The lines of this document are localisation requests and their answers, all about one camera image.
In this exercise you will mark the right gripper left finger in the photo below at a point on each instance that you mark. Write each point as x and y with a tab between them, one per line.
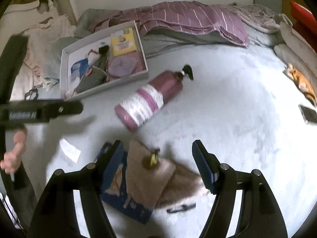
55	214

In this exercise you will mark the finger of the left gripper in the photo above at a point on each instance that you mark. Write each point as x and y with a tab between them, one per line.
18	113

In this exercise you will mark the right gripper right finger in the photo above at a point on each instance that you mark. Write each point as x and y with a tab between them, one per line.
260	215

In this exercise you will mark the blue packet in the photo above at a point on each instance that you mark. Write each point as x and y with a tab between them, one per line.
78	70

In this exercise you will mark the black white plush dog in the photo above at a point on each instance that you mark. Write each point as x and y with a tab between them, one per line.
93	56

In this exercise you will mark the green plaid pouch pink button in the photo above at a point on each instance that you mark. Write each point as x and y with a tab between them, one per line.
94	76

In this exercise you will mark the beige plaid pouch brown button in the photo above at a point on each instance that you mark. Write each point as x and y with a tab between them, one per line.
159	183

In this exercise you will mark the yellow tissue pack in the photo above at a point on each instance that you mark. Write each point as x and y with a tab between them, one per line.
123	42

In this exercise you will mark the pink glitter pouch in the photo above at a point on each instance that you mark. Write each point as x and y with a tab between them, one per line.
139	67

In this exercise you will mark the purple pump lotion bottle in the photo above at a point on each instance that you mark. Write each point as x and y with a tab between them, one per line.
143	104

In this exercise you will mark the person's left hand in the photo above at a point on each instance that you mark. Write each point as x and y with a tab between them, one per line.
13	158

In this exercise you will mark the pink floral pillow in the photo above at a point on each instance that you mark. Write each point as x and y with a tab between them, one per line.
22	84

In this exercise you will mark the white socks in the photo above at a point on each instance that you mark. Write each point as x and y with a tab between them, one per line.
49	83

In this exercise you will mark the pink ruffled pillow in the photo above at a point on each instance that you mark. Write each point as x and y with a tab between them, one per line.
41	38

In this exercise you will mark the white paper sheet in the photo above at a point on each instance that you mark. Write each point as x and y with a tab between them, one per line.
69	150

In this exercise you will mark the white shallow tray box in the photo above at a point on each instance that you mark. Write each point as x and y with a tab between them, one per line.
80	49

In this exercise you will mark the smartphone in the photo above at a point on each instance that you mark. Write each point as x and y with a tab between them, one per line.
309	115

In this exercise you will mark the orange cloth toy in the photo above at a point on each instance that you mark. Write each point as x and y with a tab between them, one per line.
302	83

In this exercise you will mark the cream plush pillow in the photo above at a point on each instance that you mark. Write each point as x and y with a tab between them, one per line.
297	52

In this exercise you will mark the purple striped blanket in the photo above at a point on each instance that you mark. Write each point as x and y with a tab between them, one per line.
192	18

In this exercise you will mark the red object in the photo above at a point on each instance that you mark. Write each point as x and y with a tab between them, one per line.
305	23

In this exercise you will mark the light patterned garment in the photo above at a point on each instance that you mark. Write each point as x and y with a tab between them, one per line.
260	18

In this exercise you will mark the black rectangular frame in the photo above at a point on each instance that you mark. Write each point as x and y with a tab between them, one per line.
31	95

